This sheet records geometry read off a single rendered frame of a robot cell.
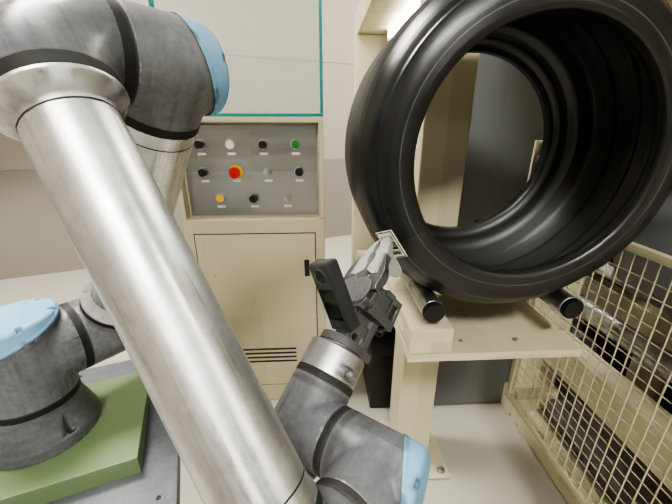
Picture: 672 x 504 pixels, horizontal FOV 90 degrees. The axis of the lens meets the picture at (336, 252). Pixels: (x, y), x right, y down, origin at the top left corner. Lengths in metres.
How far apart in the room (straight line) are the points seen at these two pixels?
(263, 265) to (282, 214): 0.22
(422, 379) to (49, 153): 1.17
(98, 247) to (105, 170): 0.07
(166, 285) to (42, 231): 3.53
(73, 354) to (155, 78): 0.58
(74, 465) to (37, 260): 3.15
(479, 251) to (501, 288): 0.27
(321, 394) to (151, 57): 0.45
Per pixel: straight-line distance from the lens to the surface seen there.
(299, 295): 1.45
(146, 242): 0.33
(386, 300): 0.56
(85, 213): 0.35
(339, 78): 3.87
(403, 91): 0.57
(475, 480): 1.61
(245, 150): 1.36
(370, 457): 0.43
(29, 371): 0.86
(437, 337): 0.72
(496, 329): 0.87
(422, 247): 0.62
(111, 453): 0.89
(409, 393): 1.32
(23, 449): 0.93
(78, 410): 0.93
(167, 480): 0.85
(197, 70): 0.50
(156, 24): 0.49
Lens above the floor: 1.24
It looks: 21 degrees down
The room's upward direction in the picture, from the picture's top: straight up
